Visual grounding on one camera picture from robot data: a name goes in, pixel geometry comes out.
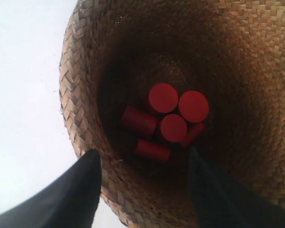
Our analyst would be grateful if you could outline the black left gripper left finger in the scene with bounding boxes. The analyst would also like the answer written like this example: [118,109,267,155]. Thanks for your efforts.
[0,149,102,228]

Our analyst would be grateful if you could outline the red cylinder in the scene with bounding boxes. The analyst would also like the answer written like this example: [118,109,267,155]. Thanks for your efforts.
[180,122,206,148]
[120,105,158,138]
[135,139,171,163]
[156,114,187,143]
[144,83,179,114]
[178,90,209,123]

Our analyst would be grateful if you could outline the brown woven straw basket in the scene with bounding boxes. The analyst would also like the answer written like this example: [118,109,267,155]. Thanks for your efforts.
[59,0,285,228]

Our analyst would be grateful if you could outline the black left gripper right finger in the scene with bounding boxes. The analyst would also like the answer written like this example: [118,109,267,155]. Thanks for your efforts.
[188,147,285,228]

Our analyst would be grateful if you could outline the red cylinder bottom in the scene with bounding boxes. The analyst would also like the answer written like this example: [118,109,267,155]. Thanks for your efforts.
[135,139,171,163]

